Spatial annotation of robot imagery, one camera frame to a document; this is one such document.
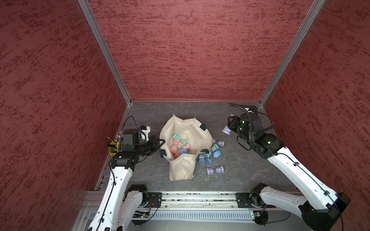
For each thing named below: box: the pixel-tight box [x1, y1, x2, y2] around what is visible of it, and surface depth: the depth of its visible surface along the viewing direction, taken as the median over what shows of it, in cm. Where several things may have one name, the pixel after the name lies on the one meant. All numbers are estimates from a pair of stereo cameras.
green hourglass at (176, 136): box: [172, 133, 188, 146], surface depth 97 cm
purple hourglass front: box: [206, 165, 225, 176], surface depth 83 cm
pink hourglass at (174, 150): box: [170, 144, 181, 157], surface depth 88 cm
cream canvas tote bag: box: [159, 114, 213, 181], surface depth 83 cm
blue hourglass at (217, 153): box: [213, 149, 222, 159], surface depth 91 cm
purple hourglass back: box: [211, 138, 225, 148], surface depth 95 cm
